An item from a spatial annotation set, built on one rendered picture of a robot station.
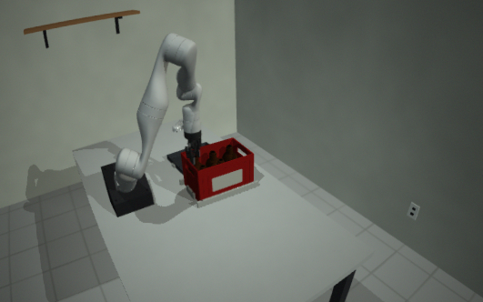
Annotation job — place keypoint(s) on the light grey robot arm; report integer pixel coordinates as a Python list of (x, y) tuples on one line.
[(180, 51)]

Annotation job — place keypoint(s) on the red crate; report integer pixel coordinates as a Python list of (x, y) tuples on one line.
[(217, 179)]

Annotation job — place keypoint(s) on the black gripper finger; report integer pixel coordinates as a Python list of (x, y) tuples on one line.
[(197, 153), (189, 153)]

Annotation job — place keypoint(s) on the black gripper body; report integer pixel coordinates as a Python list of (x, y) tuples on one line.
[(192, 138)]

